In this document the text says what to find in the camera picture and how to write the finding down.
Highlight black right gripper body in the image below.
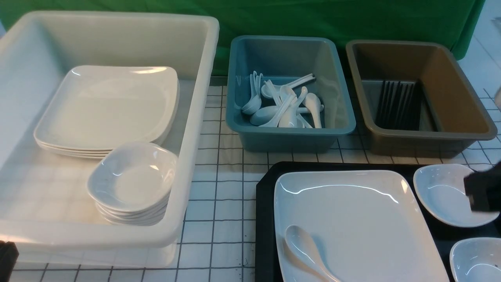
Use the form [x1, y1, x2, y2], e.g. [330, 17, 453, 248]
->
[464, 162, 501, 212]

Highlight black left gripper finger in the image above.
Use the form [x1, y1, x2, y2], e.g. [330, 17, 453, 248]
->
[0, 241, 19, 282]

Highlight white bowl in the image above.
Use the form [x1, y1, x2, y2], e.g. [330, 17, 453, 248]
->
[413, 164, 500, 228]
[449, 237, 501, 282]
[87, 143, 178, 213]

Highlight white rice plate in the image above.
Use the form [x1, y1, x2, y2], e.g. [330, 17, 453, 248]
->
[274, 170, 449, 282]

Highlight white soup spoon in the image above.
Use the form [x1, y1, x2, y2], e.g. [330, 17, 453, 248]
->
[285, 225, 341, 282]

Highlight bottom stacked white plate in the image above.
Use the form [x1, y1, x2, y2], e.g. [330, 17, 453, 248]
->
[39, 139, 169, 159]

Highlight top stacked white square plate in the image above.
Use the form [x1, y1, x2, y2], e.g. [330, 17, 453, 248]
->
[34, 65, 179, 151]

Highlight large white plastic tub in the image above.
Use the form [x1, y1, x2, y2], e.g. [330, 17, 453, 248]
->
[1, 11, 220, 269]

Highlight black serving tray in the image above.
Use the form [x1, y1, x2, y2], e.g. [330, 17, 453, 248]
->
[254, 162, 501, 282]

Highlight brown plastic bin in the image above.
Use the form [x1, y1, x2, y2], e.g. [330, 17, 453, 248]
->
[346, 40, 498, 158]

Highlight black chopsticks bundle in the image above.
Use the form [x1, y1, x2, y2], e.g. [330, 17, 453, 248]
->
[375, 80, 423, 131]

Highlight lower stacked white bowls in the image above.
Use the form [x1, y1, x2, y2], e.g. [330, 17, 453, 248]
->
[95, 192, 171, 226]

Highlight green cloth backdrop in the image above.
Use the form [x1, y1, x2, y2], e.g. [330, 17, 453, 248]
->
[1, 0, 485, 76]

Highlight white spoon pile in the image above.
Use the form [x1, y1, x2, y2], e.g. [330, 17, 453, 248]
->
[240, 71, 324, 128]

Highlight teal plastic bin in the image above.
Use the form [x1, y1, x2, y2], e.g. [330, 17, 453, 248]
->
[226, 36, 356, 153]

